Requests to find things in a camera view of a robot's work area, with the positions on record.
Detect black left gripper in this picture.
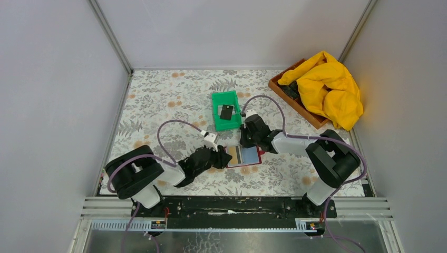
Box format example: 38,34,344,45
193,144,232,178

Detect red leather card holder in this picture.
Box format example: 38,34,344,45
225,144,263,169

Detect gold credit card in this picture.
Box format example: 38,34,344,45
227,145,243,166

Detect black VIP credit card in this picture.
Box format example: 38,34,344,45
220,105,234,121

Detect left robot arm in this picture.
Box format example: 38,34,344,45
104,145,232,217

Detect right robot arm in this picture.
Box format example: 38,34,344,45
240,111,362,217

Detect green plastic bin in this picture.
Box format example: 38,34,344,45
211,91,242,131

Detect floral patterned table mat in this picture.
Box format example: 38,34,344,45
109,70,333,197

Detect dark items in tray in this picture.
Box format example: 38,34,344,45
280,81,300,100

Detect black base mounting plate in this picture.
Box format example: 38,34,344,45
131,196,337,229

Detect brown wooden tray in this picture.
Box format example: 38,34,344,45
268,59,329,129

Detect yellow cloth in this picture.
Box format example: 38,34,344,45
277,51,364,131

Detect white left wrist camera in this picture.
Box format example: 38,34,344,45
200,130,218,151

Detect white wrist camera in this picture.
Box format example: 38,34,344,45
200,130,218,151
241,109,258,119

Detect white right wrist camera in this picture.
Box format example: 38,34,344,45
241,109,258,119

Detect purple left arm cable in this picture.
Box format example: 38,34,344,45
106,120,210,253

